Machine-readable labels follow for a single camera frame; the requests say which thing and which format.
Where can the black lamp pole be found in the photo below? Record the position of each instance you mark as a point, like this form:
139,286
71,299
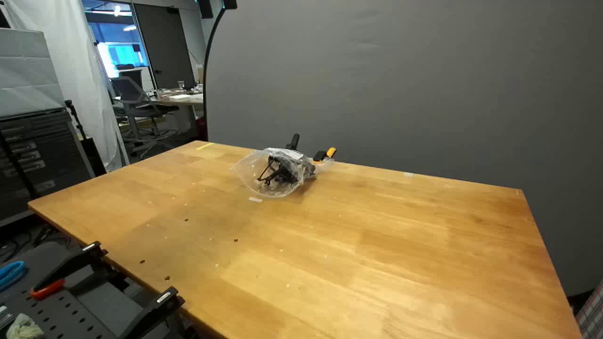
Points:
211,13

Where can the yellow black clamp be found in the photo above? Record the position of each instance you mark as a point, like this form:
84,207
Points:
324,152

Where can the black drawer cabinet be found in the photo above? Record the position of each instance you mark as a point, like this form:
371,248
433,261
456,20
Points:
39,154

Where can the blue monitor screen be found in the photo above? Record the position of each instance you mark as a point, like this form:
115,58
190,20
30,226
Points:
126,54

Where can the black clamp orange handle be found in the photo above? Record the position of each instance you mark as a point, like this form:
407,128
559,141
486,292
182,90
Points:
51,265

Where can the white cloth on cart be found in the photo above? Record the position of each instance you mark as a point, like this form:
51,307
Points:
22,327

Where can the office chair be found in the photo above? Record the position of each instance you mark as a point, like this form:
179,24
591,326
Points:
141,113

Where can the black perforated cart top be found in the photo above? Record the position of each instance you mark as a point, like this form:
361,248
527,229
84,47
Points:
101,312

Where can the black clamp on table edge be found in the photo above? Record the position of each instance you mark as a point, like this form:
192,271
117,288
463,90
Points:
294,141

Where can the black clamp front table edge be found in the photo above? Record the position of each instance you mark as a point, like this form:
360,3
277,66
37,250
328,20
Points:
154,312

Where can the blue tool on cart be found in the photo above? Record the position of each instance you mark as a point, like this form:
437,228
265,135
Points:
11,273

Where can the clear plastic bag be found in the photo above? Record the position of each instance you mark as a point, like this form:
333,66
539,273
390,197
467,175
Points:
273,171

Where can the background desk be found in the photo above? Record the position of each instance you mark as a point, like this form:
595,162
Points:
173,96

